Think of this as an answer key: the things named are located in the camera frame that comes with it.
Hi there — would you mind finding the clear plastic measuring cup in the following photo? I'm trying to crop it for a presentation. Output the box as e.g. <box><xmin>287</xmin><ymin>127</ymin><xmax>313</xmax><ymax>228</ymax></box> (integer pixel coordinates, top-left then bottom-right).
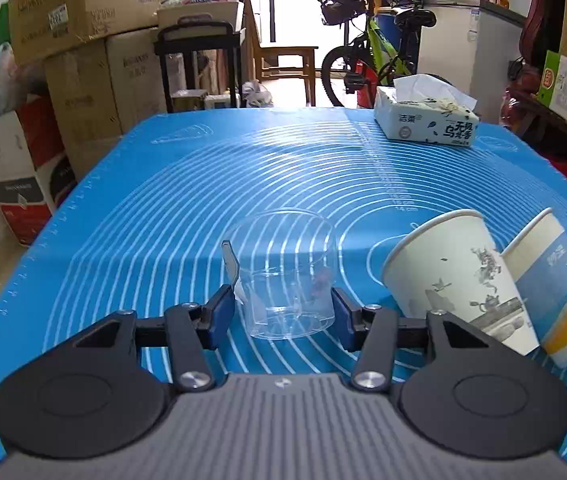
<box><xmin>221</xmin><ymin>208</ymin><xmax>338</xmax><ymax>341</ymax></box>

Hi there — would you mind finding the white paper cup ink drawing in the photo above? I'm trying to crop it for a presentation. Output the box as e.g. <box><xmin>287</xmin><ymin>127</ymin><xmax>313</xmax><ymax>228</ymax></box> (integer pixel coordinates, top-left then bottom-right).
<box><xmin>381</xmin><ymin>209</ymin><xmax>539</xmax><ymax>356</ymax></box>

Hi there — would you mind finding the blue yellow paper cup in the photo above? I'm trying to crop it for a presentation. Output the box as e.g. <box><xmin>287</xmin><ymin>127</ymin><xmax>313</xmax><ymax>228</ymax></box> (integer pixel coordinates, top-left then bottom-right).
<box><xmin>501</xmin><ymin>208</ymin><xmax>567</xmax><ymax>368</ymax></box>

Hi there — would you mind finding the blue silicone baking mat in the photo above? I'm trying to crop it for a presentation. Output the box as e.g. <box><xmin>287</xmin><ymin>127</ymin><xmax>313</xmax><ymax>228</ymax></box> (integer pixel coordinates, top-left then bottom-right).
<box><xmin>0</xmin><ymin>108</ymin><xmax>567</xmax><ymax>460</ymax></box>

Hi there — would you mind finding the white red appliance box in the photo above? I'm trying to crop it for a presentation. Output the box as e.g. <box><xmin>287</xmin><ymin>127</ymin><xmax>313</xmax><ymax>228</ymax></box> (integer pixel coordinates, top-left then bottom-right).
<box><xmin>0</xmin><ymin>96</ymin><xmax>77</xmax><ymax>246</ymax></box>

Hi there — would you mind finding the white tissue box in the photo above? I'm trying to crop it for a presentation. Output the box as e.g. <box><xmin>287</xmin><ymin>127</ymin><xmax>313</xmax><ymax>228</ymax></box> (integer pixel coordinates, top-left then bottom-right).
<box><xmin>373</xmin><ymin>74</ymin><xmax>479</xmax><ymax>148</ymax></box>

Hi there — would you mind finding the lower brown cardboard box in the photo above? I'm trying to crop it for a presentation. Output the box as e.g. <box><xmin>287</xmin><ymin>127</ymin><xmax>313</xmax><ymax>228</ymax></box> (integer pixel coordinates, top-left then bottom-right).
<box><xmin>44</xmin><ymin>28</ymin><xmax>166</xmax><ymax>179</ymax></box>

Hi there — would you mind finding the plastic bag on boxes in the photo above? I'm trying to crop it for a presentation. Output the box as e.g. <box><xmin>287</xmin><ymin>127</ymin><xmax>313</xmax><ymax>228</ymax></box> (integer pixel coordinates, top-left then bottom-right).
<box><xmin>0</xmin><ymin>42</ymin><xmax>48</xmax><ymax>116</ymax></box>

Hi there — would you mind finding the green white carton box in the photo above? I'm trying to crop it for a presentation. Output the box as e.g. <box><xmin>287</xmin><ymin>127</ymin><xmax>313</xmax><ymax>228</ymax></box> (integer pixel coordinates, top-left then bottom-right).
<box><xmin>536</xmin><ymin>51</ymin><xmax>567</xmax><ymax>122</ymax></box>

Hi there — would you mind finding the green bicycle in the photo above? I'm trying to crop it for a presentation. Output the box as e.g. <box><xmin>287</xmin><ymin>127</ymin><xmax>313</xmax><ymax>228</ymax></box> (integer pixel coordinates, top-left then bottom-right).
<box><xmin>320</xmin><ymin>0</ymin><xmax>436</xmax><ymax>107</ymax></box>

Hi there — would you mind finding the white chest freezer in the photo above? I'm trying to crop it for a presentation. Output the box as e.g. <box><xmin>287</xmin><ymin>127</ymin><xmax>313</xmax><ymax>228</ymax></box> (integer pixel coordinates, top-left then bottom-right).
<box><xmin>418</xmin><ymin>0</ymin><xmax>525</xmax><ymax>124</ymax></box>

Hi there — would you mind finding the wooden chair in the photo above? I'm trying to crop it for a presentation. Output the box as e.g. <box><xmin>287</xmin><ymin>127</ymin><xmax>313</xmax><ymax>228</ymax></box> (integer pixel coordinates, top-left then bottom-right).
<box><xmin>242</xmin><ymin>0</ymin><xmax>317</xmax><ymax>106</ymax></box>

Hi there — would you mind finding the black metal rack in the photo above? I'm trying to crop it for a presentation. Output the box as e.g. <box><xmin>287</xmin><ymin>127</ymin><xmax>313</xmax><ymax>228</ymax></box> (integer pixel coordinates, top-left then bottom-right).
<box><xmin>154</xmin><ymin>21</ymin><xmax>246</xmax><ymax>113</ymax></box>

